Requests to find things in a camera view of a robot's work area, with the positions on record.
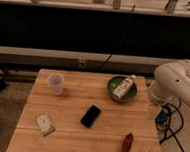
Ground wall power outlet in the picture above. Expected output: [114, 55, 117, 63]
[78, 60, 86, 68]

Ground dark red oblong object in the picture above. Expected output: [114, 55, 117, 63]
[121, 133, 133, 152]

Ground black hanging cable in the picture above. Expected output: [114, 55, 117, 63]
[98, 1, 137, 73]

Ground black floor cables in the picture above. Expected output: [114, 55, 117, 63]
[153, 96, 190, 152]

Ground black eraser block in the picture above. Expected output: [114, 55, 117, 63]
[80, 105, 101, 128]

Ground green bowl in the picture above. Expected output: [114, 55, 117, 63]
[107, 75, 137, 103]

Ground translucent plastic cup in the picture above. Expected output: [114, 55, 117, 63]
[47, 73, 64, 95]

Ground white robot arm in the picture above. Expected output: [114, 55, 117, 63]
[148, 59, 190, 107]

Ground white small box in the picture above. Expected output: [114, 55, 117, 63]
[35, 114, 55, 136]

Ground white plastic bottle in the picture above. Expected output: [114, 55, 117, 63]
[113, 75, 136, 99]

